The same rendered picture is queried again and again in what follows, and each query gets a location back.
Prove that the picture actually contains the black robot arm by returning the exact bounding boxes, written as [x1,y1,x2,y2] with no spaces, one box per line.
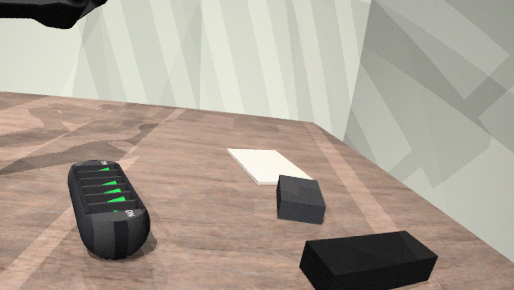
[0,0,107,30]

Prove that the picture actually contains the white flat sheet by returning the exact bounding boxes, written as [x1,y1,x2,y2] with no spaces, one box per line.
[227,149,312,185]

